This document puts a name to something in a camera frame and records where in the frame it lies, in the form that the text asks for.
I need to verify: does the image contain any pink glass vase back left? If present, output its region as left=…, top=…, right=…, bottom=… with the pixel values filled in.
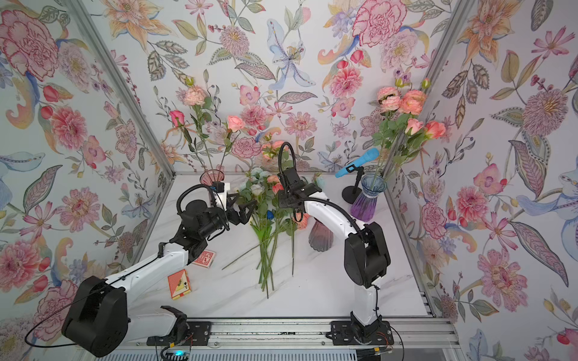
left=200, top=169, right=225, bottom=186

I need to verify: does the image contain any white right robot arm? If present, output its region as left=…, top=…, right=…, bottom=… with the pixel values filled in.
left=277, top=141, right=394, bottom=347

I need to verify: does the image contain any blue toy microphone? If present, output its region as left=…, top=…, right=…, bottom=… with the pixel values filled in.
left=335, top=147, right=379, bottom=177

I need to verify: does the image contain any purple glass vase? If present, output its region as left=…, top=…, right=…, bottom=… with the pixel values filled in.
left=350, top=174, right=386, bottom=222

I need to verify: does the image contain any magenta rose stem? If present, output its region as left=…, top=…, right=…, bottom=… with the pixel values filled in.
left=169, top=110, right=206, bottom=169

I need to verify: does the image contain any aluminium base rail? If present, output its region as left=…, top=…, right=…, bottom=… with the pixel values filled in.
left=106, top=317, right=465, bottom=360

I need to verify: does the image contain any artificial flower bunch on table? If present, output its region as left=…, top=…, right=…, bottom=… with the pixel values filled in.
left=236, top=168, right=309, bottom=293

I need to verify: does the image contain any pink flower stem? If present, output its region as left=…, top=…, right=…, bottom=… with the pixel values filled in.
left=390, top=118, right=427, bottom=168
left=373, top=79, right=412, bottom=181
left=262, top=141, right=284, bottom=195
left=398, top=78, right=431, bottom=117
left=183, top=76, right=215, bottom=171
left=424, top=120, right=446, bottom=141

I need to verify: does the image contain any orange yellow card box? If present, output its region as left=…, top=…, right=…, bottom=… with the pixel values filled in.
left=167, top=269, right=191, bottom=300

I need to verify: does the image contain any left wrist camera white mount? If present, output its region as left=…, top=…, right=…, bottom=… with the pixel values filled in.
left=211, top=181, right=230, bottom=210

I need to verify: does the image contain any black microphone stand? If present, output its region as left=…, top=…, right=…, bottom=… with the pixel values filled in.
left=342, top=164, right=364, bottom=205

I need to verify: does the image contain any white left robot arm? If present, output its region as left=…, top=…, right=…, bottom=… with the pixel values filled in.
left=26, top=182, right=257, bottom=357

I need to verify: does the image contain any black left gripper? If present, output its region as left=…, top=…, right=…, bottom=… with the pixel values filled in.
left=198, top=196, right=257, bottom=240

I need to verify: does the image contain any red playing card box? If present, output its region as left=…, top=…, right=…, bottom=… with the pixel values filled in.
left=193, top=250, right=216, bottom=269

